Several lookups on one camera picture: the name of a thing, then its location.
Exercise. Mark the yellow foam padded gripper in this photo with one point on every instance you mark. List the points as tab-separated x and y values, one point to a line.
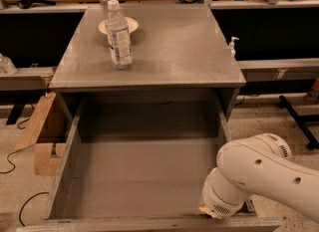
215	201

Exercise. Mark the grey top drawer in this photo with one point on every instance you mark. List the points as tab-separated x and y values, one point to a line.
137	164

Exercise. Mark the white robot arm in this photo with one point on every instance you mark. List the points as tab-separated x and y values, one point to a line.
260	165

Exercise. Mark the grey wooden drawer cabinet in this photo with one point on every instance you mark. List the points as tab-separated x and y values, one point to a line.
181	85

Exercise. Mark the black stand leg right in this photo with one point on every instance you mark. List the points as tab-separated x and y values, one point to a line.
302	122

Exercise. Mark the orange bottle far right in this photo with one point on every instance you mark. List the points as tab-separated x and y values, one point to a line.
313	93

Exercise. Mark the notched wooden block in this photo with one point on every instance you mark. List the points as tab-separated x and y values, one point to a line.
47	157

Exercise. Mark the white pump dispenser bottle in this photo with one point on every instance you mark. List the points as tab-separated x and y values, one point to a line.
232	46

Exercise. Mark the wooden plank leaning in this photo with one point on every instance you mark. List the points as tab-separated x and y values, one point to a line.
36	122

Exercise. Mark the small white plate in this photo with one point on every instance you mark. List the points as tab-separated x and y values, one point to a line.
132	23

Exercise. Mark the clear plastic water bottle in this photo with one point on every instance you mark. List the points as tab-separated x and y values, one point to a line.
118	36

